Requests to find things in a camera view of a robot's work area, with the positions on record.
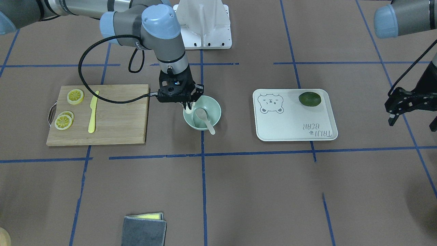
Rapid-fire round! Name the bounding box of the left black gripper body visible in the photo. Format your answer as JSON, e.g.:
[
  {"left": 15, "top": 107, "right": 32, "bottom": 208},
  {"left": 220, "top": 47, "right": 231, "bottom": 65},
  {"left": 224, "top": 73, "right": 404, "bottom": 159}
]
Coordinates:
[{"left": 384, "top": 68, "right": 437, "bottom": 126}]

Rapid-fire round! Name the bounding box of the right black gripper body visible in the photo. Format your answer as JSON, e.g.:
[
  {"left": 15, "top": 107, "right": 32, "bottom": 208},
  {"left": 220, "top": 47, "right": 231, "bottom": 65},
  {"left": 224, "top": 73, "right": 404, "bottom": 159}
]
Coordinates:
[{"left": 156, "top": 66, "right": 204, "bottom": 104}]

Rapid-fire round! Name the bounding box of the white steamed bun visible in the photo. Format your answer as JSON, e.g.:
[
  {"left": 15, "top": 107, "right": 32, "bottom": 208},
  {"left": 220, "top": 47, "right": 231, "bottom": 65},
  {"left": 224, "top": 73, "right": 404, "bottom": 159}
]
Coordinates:
[{"left": 184, "top": 102, "right": 196, "bottom": 120}]

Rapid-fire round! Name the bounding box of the white plastic spoon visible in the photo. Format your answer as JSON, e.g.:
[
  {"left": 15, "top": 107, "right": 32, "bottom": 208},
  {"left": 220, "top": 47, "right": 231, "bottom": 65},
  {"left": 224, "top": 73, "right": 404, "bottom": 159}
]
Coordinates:
[{"left": 195, "top": 108, "right": 216, "bottom": 135}]

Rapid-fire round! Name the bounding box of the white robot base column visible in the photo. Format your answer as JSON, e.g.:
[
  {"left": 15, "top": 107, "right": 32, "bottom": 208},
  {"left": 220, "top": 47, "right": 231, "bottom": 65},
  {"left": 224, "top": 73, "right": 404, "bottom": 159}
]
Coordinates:
[{"left": 173, "top": 0, "right": 232, "bottom": 50}]

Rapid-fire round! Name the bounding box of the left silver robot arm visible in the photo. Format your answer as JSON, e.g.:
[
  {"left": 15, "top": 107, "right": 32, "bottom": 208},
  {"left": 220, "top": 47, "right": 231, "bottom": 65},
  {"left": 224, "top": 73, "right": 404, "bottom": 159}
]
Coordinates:
[{"left": 373, "top": 0, "right": 437, "bottom": 126}]

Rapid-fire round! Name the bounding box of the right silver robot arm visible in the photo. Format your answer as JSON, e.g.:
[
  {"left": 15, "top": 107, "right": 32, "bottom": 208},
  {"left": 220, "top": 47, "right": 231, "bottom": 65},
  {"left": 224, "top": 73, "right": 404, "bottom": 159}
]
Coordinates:
[{"left": 0, "top": 0, "right": 203, "bottom": 109}]

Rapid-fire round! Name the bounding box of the mint green bowl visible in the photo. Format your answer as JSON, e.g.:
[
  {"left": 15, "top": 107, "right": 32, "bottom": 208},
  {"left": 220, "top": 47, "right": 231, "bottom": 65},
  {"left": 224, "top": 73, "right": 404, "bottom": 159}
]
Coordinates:
[{"left": 183, "top": 95, "right": 222, "bottom": 135}]

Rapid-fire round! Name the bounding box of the yellow plastic knife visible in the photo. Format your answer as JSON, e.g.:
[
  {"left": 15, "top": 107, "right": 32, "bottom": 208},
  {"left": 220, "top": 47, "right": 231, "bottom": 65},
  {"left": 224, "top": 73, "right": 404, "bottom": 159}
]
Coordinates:
[{"left": 88, "top": 96, "right": 98, "bottom": 133}]

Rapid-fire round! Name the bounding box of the cream bear tray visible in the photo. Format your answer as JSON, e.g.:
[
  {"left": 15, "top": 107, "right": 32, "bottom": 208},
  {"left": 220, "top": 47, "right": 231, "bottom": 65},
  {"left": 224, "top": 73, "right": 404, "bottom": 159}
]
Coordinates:
[{"left": 252, "top": 89, "right": 338, "bottom": 141}]

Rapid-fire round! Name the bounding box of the lemon slice top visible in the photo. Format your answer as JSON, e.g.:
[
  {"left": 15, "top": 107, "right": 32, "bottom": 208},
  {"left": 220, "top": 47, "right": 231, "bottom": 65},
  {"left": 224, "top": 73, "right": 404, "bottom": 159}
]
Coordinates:
[{"left": 67, "top": 88, "right": 84, "bottom": 105}]

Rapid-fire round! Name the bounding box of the lemon slice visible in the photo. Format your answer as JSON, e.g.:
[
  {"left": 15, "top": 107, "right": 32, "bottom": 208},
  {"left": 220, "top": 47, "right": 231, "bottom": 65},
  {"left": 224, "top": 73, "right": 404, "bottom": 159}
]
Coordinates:
[
  {"left": 58, "top": 111, "right": 74, "bottom": 120},
  {"left": 67, "top": 88, "right": 84, "bottom": 105},
  {"left": 55, "top": 114, "right": 73, "bottom": 131}
]

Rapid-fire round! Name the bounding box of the bamboo cutting board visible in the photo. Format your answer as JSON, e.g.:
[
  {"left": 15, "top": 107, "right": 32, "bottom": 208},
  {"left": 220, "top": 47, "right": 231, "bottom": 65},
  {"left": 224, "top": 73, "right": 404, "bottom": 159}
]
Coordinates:
[{"left": 46, "top": 84, "right": 150, "bottom": 146}]

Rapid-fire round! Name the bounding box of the lemon slice middle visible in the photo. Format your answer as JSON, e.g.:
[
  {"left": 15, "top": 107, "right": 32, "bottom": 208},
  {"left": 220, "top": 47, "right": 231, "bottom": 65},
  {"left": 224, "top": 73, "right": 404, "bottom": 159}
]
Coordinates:
[{"left": 58, "top": 111, "right": 74, "bottom": 120}]

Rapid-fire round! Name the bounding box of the green avocado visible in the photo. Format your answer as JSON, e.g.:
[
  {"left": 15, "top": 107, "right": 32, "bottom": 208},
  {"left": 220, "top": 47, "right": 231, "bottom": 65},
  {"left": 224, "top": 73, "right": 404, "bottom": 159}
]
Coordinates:
[{"left": 298, "top": 92, "right": 322, "bottom": 107}]

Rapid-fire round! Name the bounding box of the lemon slice bottom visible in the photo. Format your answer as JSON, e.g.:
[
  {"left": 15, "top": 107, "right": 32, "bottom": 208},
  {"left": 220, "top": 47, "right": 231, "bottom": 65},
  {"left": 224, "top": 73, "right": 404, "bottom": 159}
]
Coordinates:
[{"left": 55, "top": 114, "right": 73, "bottom": 131}]

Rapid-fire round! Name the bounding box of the grey folded cloth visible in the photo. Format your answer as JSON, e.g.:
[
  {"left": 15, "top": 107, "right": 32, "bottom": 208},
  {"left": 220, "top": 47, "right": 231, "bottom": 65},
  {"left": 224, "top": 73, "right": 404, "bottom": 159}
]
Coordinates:
[{"left": 121, "top": 212, "right": 167, "bottom": 246}]

